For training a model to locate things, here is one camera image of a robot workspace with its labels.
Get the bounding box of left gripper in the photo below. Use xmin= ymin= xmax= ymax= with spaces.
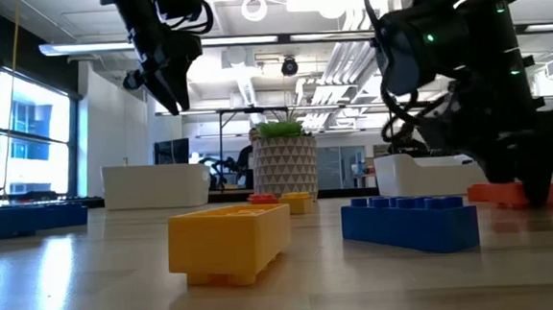
xmin=127 ymin=5 xmax=206 ymax=118

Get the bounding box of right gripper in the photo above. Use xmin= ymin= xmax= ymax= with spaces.
xmin=446 ymin=104 xmax=553 ymax=211

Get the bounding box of red toy brick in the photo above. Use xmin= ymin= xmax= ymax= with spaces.
xmin=247 ymin=191 xmax=280 ymax=206
xmin=467 ymin=179 xmax=553 ymax=213

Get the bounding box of blue toy brick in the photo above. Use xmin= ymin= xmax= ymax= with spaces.
xmin=24 ymin=201 xmax=89 ymax=232
xmin=340 ymin=190 xmax=481 ymax=260

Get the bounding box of yellow toy brick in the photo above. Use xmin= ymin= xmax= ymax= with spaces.
xmin=278 ymin=191 xmax=315 ymax=217

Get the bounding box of black monitor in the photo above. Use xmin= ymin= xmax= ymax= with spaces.
xmin=154 ymin=137 xmax=191 ymax=166

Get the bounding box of long ceiling light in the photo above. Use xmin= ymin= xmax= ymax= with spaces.
xmin=290 ymin=29 xmax=375 ymax=43
xmin=38 ymin=29 xmax=280 ymax=59

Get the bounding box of black table stand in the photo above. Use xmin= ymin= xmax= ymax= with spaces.
xmin=215 ymin=105 xmax=294 ymax=193

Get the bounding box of white plastic bin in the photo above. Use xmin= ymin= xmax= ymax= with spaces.
xmin=373 ymin=149 xmax=491 ymax=201
xmin=101 ymin=160 xmax=212 ymax=214

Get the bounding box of person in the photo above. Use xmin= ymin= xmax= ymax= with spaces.
xmin=233 ymin=126 xmax=264 ymax=191

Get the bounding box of potted succulent plant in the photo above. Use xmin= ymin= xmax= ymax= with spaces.
xmin=249 ymin=117 xmax=321 ymax=204

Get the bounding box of large window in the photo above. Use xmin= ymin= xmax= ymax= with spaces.
xmin=0 ymin=66 xmax=77 ymax=200

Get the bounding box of orange-yellow toy brick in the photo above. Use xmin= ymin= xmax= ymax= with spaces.
xmin=164 ymin=202 xmax=296 ymax=292

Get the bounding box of white ring lamp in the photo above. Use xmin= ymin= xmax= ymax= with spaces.
xmin=240 ymin=0 xmax=269 ymax=23

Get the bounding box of black aluminium table frame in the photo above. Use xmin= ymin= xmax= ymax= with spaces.
xmin=0 ymin=178 xmax=381 ymax=220

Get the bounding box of yellow cable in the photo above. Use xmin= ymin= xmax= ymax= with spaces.
xmin=0 ymin=2 xmax=33 ymax=192

